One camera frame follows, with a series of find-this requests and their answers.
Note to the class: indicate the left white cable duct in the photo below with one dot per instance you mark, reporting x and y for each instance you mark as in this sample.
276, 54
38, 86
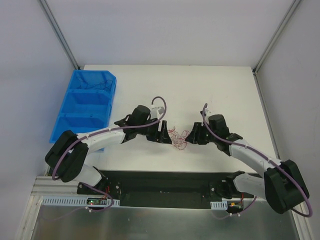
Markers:
69, 201

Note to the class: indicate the left aluminium frame post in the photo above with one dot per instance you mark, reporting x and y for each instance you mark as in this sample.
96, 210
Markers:
58, 33

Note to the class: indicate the aluminium frame post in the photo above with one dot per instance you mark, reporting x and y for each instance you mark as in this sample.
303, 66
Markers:
58, 33
295, 4

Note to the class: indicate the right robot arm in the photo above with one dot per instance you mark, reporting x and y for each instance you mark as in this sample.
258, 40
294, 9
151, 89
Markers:
280, 183

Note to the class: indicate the white cable duct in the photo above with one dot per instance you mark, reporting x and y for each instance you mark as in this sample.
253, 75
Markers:
69, 201
219, 205

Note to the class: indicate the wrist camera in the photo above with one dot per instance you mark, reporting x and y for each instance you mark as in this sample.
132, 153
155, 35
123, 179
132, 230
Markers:
156, 112
205, 112

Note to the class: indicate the right aluminium frame post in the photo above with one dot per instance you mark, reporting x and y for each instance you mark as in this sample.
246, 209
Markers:
295, 4

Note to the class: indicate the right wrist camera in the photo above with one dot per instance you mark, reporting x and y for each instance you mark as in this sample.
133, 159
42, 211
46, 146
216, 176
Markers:
205, 112

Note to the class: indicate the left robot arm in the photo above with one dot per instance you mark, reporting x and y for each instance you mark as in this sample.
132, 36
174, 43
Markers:
67, 156

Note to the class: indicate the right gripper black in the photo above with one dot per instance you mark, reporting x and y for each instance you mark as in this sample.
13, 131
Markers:
199, 135

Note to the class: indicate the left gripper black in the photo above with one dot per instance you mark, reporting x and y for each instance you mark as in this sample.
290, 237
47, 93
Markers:
158, 133

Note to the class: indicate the blue plastic bin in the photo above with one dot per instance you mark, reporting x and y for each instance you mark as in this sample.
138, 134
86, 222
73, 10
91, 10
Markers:
87, 103

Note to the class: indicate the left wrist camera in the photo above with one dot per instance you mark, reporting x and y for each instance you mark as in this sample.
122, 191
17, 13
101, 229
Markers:
156, 112

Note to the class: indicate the right white cable duct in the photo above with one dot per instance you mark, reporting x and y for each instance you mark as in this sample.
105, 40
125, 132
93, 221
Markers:
219, 205

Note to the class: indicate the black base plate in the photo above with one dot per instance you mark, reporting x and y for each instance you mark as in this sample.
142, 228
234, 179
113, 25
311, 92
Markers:
154, 189

